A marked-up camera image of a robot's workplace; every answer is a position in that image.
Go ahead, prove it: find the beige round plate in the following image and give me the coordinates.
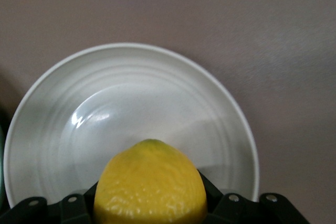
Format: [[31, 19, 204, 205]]
[[3, 41, 260, 209]]

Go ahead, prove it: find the yellow lemon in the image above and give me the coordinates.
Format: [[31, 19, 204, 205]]
[[93, 138, 209, 224]]

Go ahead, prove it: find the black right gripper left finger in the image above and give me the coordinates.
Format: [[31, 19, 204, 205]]
[[0, 179, 99, 224]]

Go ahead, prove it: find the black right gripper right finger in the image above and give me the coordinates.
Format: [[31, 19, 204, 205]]
[[197, 169, 312, 224]]

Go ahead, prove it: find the pale green round plate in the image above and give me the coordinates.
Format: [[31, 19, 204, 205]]
[[0, 119, 6, 210]]

